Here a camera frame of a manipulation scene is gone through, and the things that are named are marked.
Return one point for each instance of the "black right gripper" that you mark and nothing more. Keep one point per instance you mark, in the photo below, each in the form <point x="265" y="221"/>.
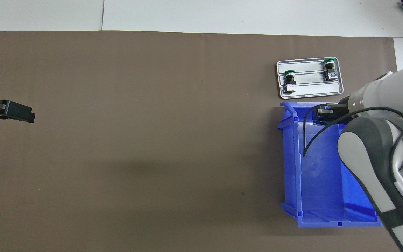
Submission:
<point x="341" y="111"/>

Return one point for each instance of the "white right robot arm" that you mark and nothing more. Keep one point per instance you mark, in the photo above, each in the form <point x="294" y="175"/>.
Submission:
<point x="362" y="150"/>

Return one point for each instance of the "grey metal tray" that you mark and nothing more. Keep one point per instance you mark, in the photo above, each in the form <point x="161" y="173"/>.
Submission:
<point x="310" y="87"/>

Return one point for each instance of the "blue plastic storage bin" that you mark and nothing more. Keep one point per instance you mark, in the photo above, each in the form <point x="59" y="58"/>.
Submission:
<point x="320" y="182"/>

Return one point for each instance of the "brown paper table mat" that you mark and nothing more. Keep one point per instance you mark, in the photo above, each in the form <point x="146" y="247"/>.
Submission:
<point x="205" y="70"/>

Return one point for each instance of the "green push button switch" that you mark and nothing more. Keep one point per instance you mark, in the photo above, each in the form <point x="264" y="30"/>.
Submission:
<point x="330" y="73"/>
<point x="290" y="82"/>

